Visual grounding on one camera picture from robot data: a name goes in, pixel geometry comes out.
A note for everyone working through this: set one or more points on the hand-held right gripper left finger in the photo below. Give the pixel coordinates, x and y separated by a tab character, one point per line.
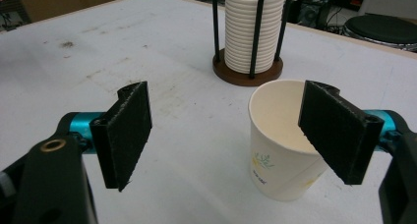
123	135

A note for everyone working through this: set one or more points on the white mat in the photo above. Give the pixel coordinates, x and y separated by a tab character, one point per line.
164	63

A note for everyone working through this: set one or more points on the printed white paper cup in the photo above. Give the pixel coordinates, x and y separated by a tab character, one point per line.
278	175

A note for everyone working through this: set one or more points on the light wooden table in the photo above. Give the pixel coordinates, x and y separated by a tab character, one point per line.
398	52

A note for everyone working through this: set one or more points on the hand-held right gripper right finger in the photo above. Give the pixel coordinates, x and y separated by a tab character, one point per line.
341	132

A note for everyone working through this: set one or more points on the stack of plain paper cups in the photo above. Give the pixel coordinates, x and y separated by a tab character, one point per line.
241	37

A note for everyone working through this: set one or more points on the black round stool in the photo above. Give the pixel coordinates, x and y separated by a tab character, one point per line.
383	27

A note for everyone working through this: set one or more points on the black computer tower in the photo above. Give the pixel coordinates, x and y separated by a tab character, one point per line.
313	12

